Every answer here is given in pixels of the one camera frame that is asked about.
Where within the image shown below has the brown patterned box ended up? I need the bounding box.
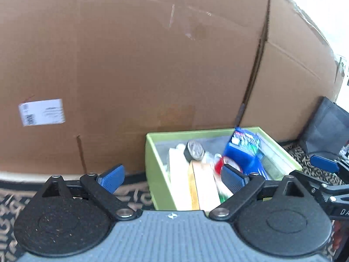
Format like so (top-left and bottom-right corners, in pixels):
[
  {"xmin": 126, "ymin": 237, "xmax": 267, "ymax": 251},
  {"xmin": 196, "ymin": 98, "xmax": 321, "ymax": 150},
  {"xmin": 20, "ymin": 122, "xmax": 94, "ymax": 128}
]
[{"xmin": 188, "ymin": 160, "xmax": 222, "ymax": 211}]

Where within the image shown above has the black and tan patterned mat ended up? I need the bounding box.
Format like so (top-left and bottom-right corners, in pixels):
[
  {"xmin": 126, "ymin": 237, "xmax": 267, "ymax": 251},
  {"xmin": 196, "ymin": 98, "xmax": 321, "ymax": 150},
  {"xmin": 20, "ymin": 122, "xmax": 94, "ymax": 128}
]
[{"xmin": 0, "ymin": 139, "xmax": 349, "ymax": 262}]

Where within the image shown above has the glossy blue pack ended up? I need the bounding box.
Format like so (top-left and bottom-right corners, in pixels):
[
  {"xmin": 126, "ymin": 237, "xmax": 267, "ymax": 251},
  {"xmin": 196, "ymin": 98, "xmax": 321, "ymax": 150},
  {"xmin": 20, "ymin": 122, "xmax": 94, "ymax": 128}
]
[{"xmin": 224, "ymin": 127, "xmax": 264, "ymax": 176}]

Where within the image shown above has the large brown cardboard box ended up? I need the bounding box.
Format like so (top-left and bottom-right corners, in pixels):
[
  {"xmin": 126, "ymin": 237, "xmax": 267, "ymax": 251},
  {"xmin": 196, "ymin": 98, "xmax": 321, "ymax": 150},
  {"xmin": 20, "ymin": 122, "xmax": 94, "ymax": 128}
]
[{"xmin": 0, "ymin": 0, "xmax": 341, "ymax": 174}]

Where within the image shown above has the light green shoe box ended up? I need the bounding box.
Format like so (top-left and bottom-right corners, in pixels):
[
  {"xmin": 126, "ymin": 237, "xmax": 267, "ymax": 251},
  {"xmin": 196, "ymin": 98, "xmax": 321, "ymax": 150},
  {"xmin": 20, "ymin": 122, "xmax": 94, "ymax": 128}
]
[{"xmin": 145, "ymin": 126, "xmax": 303, "ymax": 211}]

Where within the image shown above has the black round tin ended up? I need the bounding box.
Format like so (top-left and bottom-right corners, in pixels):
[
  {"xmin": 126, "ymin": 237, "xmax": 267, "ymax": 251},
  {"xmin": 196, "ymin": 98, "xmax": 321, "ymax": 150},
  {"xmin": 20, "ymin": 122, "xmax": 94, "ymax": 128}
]
[{"xmin": 184, "ymin": 140, "xmax": 205, "ymax": 162}]

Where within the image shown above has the dark grey bag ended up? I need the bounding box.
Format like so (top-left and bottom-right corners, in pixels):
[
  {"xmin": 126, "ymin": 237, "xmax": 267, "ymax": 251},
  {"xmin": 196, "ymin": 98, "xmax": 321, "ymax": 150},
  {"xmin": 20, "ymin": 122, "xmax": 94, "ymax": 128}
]
[{"xmin": 298, "ymin": 96, "xmax": 349, "ymax": 159}]

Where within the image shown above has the red round object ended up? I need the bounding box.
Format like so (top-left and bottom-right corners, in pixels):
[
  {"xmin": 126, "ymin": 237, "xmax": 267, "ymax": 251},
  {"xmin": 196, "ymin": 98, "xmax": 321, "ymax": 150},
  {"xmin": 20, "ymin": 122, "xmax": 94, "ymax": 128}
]
[{"xmin": 214, "ymin": 155, "xmax": 243, "ymax": 176}]

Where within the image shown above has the white shipping label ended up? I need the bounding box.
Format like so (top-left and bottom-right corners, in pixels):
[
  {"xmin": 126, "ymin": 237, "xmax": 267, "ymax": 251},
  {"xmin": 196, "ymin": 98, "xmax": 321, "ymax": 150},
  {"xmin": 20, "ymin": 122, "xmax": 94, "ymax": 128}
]
[{"xmin": 19, "ymin": 99, "xmax": 66, "ymax": 127}]

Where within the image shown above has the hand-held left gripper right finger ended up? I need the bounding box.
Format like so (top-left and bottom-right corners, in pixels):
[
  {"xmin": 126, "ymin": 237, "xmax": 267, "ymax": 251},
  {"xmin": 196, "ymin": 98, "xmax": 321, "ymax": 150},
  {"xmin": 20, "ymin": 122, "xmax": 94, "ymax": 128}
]
[{"xmin": 209, "ymin": 164, "xmax": 306, "ymax": 221}]

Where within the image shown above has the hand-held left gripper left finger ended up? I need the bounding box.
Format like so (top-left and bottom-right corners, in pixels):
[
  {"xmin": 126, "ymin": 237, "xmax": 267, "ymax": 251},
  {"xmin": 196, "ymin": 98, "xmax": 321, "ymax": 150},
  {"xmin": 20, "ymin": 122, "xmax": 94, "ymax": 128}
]
[{"xmin": 41, "ymin": 164, "xmax": 142, "ymax": 221}]

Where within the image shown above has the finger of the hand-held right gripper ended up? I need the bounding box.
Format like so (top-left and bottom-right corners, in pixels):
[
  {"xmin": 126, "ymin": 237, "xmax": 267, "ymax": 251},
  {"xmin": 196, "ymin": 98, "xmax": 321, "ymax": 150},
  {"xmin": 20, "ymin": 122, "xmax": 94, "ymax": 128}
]
[
  {"xmin": 289, "ymin": 170, "xmax": 349, "ymax": 197},
  {"xmin": 310, "ymin": 155, "xmax": 349, "ymax": 174}
]

